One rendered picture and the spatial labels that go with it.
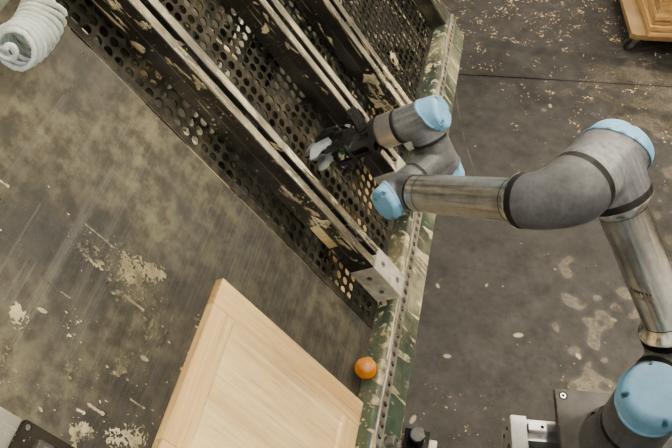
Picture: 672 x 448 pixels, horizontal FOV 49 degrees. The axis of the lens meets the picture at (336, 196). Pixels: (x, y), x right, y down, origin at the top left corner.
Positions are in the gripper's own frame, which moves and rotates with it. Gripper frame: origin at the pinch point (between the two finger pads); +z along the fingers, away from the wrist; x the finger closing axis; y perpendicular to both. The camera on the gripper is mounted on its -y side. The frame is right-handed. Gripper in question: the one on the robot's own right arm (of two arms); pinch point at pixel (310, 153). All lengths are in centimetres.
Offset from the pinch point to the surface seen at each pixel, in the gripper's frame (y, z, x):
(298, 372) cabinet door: 48, 1, 17
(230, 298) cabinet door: 45.8, 0.6, -6.3
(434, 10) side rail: -99, -2, 29
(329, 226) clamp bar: 15.8, -3.1, 9.4
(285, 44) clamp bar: -14.8, -3.2, -20.4
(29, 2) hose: 46, -18, -68
